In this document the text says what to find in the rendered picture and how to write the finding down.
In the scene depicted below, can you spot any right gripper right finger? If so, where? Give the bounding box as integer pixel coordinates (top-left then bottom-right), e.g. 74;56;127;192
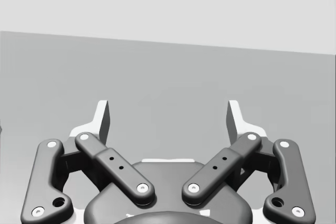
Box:
181;100;317;222

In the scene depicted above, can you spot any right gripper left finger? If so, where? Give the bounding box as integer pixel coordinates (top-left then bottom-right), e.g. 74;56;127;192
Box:
20;100;156;223

